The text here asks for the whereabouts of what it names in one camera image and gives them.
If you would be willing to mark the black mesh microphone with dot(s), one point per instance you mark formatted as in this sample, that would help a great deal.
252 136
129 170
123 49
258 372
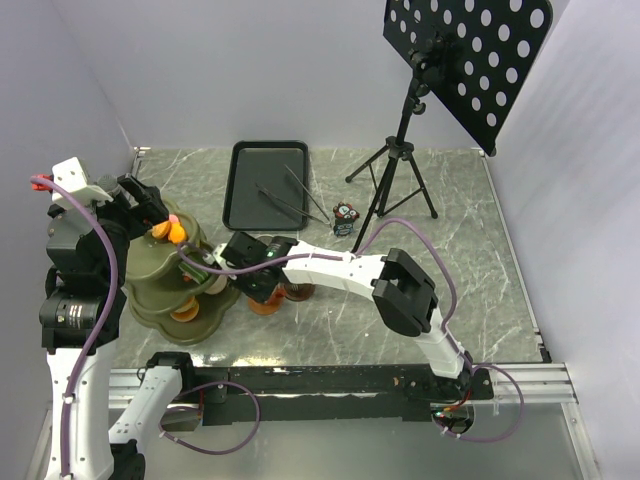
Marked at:
109 184

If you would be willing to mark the black serving tray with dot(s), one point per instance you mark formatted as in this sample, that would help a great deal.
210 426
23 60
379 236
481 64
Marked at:
265 186

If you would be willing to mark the dark brown mug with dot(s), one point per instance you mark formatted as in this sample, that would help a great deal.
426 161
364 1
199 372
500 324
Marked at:
305 287

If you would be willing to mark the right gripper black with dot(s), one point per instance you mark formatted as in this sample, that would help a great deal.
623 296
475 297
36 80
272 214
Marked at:
259 296

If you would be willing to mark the orange donut back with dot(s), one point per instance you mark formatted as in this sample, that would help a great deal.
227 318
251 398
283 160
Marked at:
189 303

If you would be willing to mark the white cream donut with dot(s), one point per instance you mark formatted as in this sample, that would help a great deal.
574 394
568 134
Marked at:
217 287

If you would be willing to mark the green layered cake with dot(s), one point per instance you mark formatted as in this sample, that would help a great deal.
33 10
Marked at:
192 273

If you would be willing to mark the green three-tier serving stand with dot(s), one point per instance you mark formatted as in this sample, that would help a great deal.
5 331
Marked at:
156 287

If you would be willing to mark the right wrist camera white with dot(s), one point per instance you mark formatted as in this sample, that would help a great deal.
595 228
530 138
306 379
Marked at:
214 258

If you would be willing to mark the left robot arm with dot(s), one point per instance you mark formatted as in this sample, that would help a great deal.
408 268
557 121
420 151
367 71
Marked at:
89 237

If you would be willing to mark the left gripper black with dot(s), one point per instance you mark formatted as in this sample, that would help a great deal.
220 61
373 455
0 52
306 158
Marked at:
148 209

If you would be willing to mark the orange donut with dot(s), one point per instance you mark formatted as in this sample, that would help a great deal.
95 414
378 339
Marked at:
186 315
189 303

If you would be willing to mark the orange coaster front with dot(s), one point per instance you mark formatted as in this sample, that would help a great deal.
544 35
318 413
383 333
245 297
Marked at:
265 309

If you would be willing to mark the black music stand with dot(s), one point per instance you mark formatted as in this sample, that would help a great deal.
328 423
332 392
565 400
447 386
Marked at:
473 56

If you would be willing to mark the metal tongs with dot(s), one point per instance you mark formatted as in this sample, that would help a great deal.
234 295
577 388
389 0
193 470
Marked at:
296 198

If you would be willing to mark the black cartoon figurine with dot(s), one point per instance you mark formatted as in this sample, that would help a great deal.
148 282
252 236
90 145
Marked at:
345 216

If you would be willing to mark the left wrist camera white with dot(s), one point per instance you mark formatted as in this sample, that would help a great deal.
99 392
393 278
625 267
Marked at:
71 176

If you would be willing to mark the black base frame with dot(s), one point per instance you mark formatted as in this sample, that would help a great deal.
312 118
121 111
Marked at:
303 393

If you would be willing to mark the orange star cookie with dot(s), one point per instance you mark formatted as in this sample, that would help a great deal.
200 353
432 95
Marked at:
177 234

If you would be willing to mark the orange round cookie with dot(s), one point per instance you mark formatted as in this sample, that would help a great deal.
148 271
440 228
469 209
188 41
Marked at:
161 230

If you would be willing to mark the orange donut front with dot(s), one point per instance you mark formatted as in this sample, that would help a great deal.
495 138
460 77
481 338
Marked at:
186 315

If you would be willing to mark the small copper cup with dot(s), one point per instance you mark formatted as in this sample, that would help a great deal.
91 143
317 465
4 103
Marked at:
277 298

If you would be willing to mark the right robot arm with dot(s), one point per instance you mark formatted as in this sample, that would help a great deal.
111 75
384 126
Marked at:
402 292

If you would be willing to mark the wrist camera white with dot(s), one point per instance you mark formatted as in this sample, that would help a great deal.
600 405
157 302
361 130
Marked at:
71 176
214 258

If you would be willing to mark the dark brown coaster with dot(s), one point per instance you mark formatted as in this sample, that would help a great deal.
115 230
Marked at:
298 297

